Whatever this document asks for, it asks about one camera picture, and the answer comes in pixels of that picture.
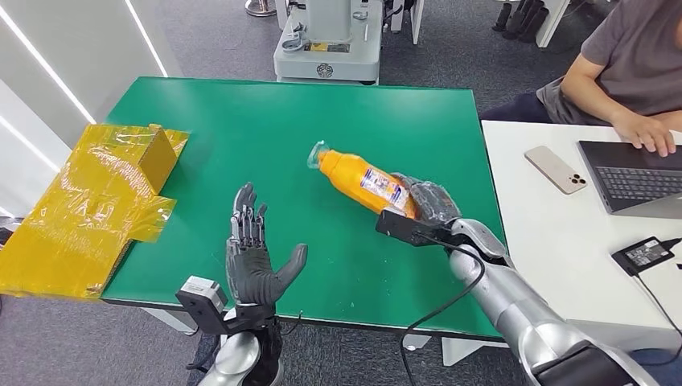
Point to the person's right hand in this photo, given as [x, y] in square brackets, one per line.
[645, 130]

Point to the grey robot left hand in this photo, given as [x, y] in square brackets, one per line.
[250, 271]

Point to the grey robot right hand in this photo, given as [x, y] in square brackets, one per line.
[434, 202]

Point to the orange plastic bottle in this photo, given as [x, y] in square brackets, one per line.
[346, 176]

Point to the white robot base machine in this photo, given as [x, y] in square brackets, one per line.
[325, 58]

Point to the grey laptop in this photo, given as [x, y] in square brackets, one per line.
[634, 178]

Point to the person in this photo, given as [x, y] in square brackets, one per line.
[634, 58]

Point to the beige smartphone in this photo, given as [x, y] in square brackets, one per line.
[555, 169]

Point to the black power adapter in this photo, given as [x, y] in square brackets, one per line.
[642, 254]

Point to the white table foot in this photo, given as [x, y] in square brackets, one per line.
[466, 352]
[415, 341]

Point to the white desk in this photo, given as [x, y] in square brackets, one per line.
[551, 21]

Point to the black boot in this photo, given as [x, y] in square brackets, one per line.
[502, 16]
[534, 25]
[517, 21]

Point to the yellow taped cardboard box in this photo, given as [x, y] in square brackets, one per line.
[90, 213]

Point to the chrome stand base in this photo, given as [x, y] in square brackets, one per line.
[261, 8]

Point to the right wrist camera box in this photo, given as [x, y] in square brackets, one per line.
[399, 226]

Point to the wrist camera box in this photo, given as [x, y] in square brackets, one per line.
[399, 226]
[202, 293]

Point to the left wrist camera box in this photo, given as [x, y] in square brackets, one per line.
[202, 293]

